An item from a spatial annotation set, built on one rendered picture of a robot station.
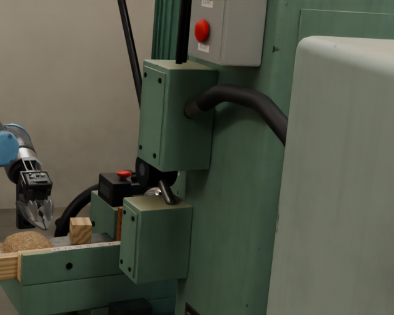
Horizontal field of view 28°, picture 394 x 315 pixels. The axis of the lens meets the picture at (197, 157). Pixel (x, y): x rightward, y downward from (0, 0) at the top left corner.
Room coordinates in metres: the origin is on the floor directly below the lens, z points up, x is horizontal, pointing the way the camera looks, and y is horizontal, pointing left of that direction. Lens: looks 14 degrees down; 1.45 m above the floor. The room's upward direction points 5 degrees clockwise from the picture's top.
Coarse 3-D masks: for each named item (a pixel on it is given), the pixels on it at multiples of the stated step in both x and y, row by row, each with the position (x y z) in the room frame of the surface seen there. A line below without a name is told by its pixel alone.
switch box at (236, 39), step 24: (192, 0) 1.08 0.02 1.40; (216, 0) 1.02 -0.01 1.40; (240, 0) 1.01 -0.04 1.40; (264, 0) 1.02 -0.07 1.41; (192, 24) 1.07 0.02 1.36; (216, 24) 1.02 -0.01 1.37; (240, 24) 1.01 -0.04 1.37; (264, 24) 1.03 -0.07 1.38; (192, 48) 1.07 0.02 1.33; (216, 48) 1.01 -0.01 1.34; (240, 48) 1.01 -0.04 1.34
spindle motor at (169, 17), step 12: (156, 0) 1.38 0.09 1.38; (168, 0) 1.35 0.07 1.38; (180, 0) 1.33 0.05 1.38; (156, 12) 1.38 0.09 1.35; (168, 12) 1.35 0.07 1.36; (156, 24) 1.38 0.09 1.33; (168, 24) 1.34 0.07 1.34; (156, 36) 1.38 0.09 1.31; (168, 36) 1.34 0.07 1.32; (156, 48) 1.36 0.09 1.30; (168, 48) 1.34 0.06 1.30
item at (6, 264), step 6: (12, 252) 1.25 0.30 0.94; (0, 258) 1.22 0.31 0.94; (6, 258) 1.23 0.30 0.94; (12, 258) 1.23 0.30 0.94; (0, 264) 1.22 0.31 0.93; (6, 264) 1.23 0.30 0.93; (12, 264) 1.23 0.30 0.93; (0, 270) 1.22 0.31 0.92; (6, 270) 1.23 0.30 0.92; (12, 270) 1.23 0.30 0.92; (0, 276) 1.22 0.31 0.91; (6, 276) 1.23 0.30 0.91; (12, 276) 1.23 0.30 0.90
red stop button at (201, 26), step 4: (200, 20) 1.04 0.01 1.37; (204, 20) 1.03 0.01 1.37; (196, 24) 1.04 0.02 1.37; (200, 24) 1.03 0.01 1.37; (204, 24) 1.03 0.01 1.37; (196, 28) 1.04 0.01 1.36; (200, 28) 1.03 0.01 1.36; (204, 28) 1.03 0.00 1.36; (208, 28) 1.03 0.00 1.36; (196, 32) 1.04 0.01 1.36; (200, 32) 1.03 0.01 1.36; (204, 32) 1.03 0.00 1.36; (208, 32) 1.03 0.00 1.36; (196, 36) 1.04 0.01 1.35; (200, 36) 1.03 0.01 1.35; (204, 36) 1.03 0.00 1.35; (200, 40) 1.03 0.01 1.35; (204, 40) 1.03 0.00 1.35
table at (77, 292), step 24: (96, 240) 1.45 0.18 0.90; (24, 288) 1.21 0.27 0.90; (48, 288) 1.23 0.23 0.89; (72, 288) 1.25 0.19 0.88; (96, 288) 1.27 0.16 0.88; (120, 288) 1.29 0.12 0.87; (144, 288) 1.32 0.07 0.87; (168, 288) 1.34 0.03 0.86; (24, 312) 1.21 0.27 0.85; (48, 312) 1.23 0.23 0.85
